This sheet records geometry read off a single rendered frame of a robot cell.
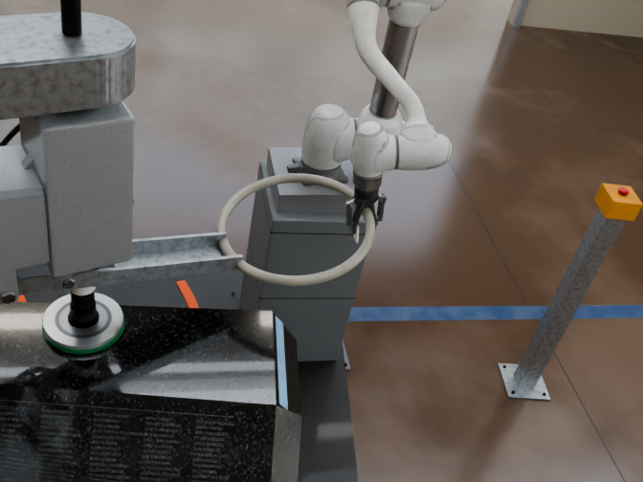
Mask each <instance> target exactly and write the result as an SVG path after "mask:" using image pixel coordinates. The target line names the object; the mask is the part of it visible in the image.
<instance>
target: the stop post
mask: <svg viewBox="0 0 643 482"><path fill-rule="evenodd" d="M619 187H625V188H626V189H628V190H629V192H630V193H629V194H628V195H624V194H621V193H620V192H619V191H618V188H619ZM594 201H595V202H596V204H597V206H598V209H597V210H596V212H595V214H594V216H593V218H592V220H591V222H590V224H589V226H588V229H587V231H586V233H585V235H584V237H583V239H582V241H581V243H580V245H579V247H578V249H577V251H576V253H575V254H574V256H573V258H572V260H571V262H570V264H569V266H568V267H567V269H566V271H565V274H564V276H563V278H562V280H561V282H560V284H559V286H558V288H557V290H556V292H555V294H554V296H553V297H552V299H551V301H550V303H549V305H548V307H547V309H546V311H545V313H544V315H543V318H542V320H541V322H540V324H539V325H538V327H537V329H536V331H535V333H534V335H533V337H532V339H531V341H530V342H529V344H528V346H527V348H526V350H525V352H524V354H523V356H522V358H521V361H520V363H519V364H511V363H498V367H499V372H500V375H501V377H502V380H503V383H504V386H505V389H506V392H507V395H508V398H512V399H527V400H543V401H550V397H549V394H548V392H547V389H546V387H545V384H544V381H543V377H542V373H543V371H544V369H545V367H546V366H547V364H548V362H549V360H550V358H551V356H552V355H553V353H554V351H555V349H556V347H557V345H558V344H559V342H560V340H561V338H562V336H563V334H564V332H565V330H566V328H567V326H568V324H569V323H570V322H571V320H572V318H573V316H574V314H575V312H576V311H577V309H578V307H579V305H580V303H581V301H582V300H583V298H584V296H585V294H586V292H587V290H588V288H589V286H590V284H591V282H592V280H593V279H594V277H595V276H596V274H597V272H598V270H599V269H600V267H601V265H602V263H603V261H604V259H605V257H606V256H607V254H608V252H609V250H610V247H611V246H612V244H613V242H614V240H615V238H616V236H617V235H618V233H619V231H620V230H621V228H622V226H623V225H624V223H625V221H626V220H628V221H634V219H635V218H636V216H637V214H638V212H639V211H640V210H641V208H642V206H643V204H642V203H641V201H640V200H639V198H638V197H637V195H636V194H635V192H634V191H633V189H632V187H631V186H620V185H612V184H601V186H600V188H599V190H598V192H597V194H596V196H595V198H594Z"/></svg>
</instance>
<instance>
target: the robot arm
mask: <svg viewBox="0 0 643 482"><path fill-rule="evenodd" d="M345 2H346V7H347V13H348V17H349V21H350V25H351V30H352V34H353V38H354V43H355V46H356V49H357V52H358V54H359V56H360V58H361V60H362V61H363V62H364V64H365V65H366V66H367V68H368V69H369V71H370V72H371V73H372V74H374V75H375V76H376V80H375V84H374V89H373V93H372V98H371V102H370V104H369V105H367V106H366V107H365V108H364V109H363V111H362V113H361V114H360V116H359V118H351V117H349V116H348V114H347V113H346V112H345V111H344V109H343V108H342V107H340V106H337V105H335V104H323V105H320V106H319V107H317V108H316V109H314V111H313V112H312V113H311V115H310V117H309V119H308V121H307V123H306V125H305V128H304V133H303V138H302V148H301V157H300V156H295V157H293V158H292V162H293V164H289V165H287V172H288V173H301V174H313V175H319V176H322V177H326V178H329V179H332V180H335V181H338V182H340V183H342V184H347V183H348V177H347V176H346V175H345V174H344V172H343V170H342V168H341V166H342V162H344V161H347V160H350V159H351V161H352V164H353V184H354V186H355V187H354V196H353V198H352V200H350V201H347V200H345V201H344V202H345V205H346V223H347V225H348V227H349V228H351V231H352V233H353V238H354V240H355V242H356V243H358V241H359V226H358V223H359V220H360V217H361V214H362V212H363V210H364V208H370V209H371V212H372V214H373V217H374V221H375V229H376V226H377V225H378V223H377V222H379V221H380V222H381V221H383V215H384V207H385V202H386V200H387V197H386V195H385V194H384V193H382V194H381V195H380V194H378V193H379V187H380V186H381V184H382V176H383V172H384V171H388V170H392V169H402V170H427V169H433V168H437V167H440V166H442V165H443V164H445V163H446V162H448V161H449V160H450V157H451V152H452V143H451V142H450V140H449V139H448V138H447V137H446V136H444V135H443V134H438V133H436V132H435V131H434V127H433V126H432V125H430V124H429V123H428V121H427V117H426V114H425V110H424V108H423V105H422V103H421V101H420V99H419V98H418V96H417V95H416V94H415V93H414V92H413V91H412V89H411V88H410V87H409V85H408V84H407V83H406V82H405V78H406V75H407V71H408V68H409V64H410V58H411V54H412V50H413V46H414V43H415V39H416V36H417V32H418V28H419V25H421V24H422V23H423V22H424V21H425V19H426V17H427V16H428V15H429V14H430V12H431V11H436V10H438V9H439V8H441V7H442V6H443V4H444V3H445V2H446V0H345ZM380 7H387V12H388V17H389V20H388V27H387V32H386V36H385V41H384V45H383V50H382V52H381V51H380V50H379V48H378V45H377V42H376V27H377V20H378V14H379V8H380ZM399 103H400V104H401V105H402V107H403V108H404V110H405V113H406V116H407V121H406V122H404V121H403V120H402V115H401V113H400V112H399V110H398V105H399ZM377 200H378V208H377V216H376V213H375V207H374V204H375V203H376V201H377ZM354 203H355V204H356V208H355V211H354V214H353V217H352V208H353V204H354Z"/></svg>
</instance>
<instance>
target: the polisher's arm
mask: <svg viewBox="0 0 643 482"><path fill-rule="evenodd" d="M19 131H20V125H19V123H18V124H17V125H16V126H15V127H14V128H13V129H12V131H11V132H10V133H9V134H8V135H7V136H6V137H5V138H4V139H3V141H1V142H0V305H1V304H6V303H3V302H2V295H3V294H5V293H7V292H11V293H14V294H15V295H16V297H15V301H17V300H19V294H18V286H17V277H16V270H17V269H22V268H26V267H31V266H34V265H39V264H43V263H48V262H50V256H49V244H48V232H47V219H46V206H45V194H44V190H43V186H42V184H41V183H40V181H39V179H38V177H37V175H36V173H35V171H34V169H24V168H23V166H22V164H21V162H22V160H23V159H24V158H25V157H26V156H27V154H26V152H25V150H24V148H23V146H22V144H19V145H7V144H8V143H9V141H10V140H11V139H12V138H13V137H14V136H15V135H16V134H17V133H18V132H19ZM6 145H7V146H6Z"/></svg>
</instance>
